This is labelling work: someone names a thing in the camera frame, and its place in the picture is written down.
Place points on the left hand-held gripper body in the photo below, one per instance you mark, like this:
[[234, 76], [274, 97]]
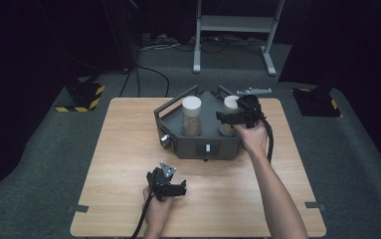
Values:
[[163, 182]]

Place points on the person's right hand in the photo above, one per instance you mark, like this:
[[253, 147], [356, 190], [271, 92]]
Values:
[[254, 139]]

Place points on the white metal stand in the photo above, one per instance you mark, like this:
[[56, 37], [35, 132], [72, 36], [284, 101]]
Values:
[[236, 24]]

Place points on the dark grey corner rack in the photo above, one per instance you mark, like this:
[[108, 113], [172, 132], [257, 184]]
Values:
[[208, 146]]

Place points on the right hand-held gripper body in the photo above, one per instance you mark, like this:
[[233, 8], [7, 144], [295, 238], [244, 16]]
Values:
[[252, 109]]

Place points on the person's left hand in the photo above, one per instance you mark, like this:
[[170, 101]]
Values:
[[158, 212]]

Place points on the yellow-black striped stand base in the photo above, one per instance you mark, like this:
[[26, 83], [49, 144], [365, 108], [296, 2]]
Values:
[[317, 103], [83, 98]]

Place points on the clear jar with white lid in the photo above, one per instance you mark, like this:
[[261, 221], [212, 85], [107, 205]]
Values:
[[191, 114], [230, 103]]

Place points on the grey tape piece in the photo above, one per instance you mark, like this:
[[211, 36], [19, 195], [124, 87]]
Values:
[[314, 205], [78, 208]]

